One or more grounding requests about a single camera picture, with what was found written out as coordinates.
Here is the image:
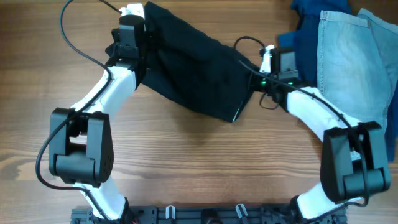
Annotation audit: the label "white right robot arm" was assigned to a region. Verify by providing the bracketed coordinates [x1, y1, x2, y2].
[251, 72, 391, 223]

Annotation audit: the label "black shorts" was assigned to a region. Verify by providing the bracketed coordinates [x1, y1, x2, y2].
[141, 2, 258, 123]

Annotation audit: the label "dark blue garment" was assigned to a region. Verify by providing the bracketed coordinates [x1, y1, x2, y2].
[278, 0, 397, 162]

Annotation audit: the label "light blue denim shorts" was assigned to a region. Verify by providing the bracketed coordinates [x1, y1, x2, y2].
[317, 9, 397, 128]

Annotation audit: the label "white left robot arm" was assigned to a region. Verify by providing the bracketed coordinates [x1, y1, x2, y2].
[35, 25, 146, 223]

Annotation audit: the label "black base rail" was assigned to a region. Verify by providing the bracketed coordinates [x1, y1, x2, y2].
[70, 203, 348, 224]

